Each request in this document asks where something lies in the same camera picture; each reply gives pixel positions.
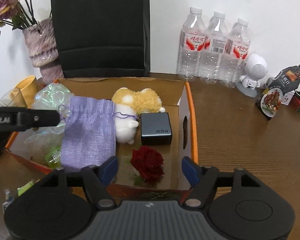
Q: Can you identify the grey 65W charger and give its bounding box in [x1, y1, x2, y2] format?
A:
[140, 112, 173, 146]

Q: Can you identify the dried pink flower bouquet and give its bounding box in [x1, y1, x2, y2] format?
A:
[0, 0, 65, 36]

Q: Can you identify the green tissue pack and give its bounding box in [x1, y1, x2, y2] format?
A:
[17, 179, 40, 197]

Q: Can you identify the clear glass cup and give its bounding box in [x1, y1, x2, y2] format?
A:
[0, 88, 27, 108]

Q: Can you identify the black sauce pouch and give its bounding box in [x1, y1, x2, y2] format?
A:
[256, 64, 300, 120]

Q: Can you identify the yellow mug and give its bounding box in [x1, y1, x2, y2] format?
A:
[8, 75, 40, 108]

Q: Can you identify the purple textured vase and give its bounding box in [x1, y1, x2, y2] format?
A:
[22, 17, 64, 84]

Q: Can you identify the small white box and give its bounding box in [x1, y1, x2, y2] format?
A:
[281, 90, 295, 106]

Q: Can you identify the black paper bag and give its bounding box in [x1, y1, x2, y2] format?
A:
[51, 0, 151, 78]

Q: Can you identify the white robot figurine speaker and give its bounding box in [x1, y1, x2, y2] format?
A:
[236, 53, 268, 98]

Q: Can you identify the red rose flower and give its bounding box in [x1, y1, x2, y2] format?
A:
[130, 146, 164, 185]

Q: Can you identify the crumpled clear plastic wrap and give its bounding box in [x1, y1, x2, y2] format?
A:
[24, 83, 74, 167]

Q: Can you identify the water bottle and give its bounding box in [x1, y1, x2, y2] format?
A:
[199, 11, 228, 85]
[219, 18, 251, 88]
[178, 7, 206, 82]

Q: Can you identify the left water bottle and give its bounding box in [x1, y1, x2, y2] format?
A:
[178, 7, 206, 82]

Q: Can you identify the red cardboard tray box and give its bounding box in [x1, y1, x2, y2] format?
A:
[5, 76, 199, 207]

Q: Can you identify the middle water bottle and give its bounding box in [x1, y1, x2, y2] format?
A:
[199, 11, 228, 85]

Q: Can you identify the plush corgi toy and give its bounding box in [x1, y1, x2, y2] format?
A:
[111, 87, 166, 145]

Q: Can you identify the purple drawstring pouch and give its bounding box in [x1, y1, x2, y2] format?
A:
[58, 95, 138, 173]

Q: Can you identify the right water bottle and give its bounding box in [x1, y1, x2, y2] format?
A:
[219, 18, 251, 88]

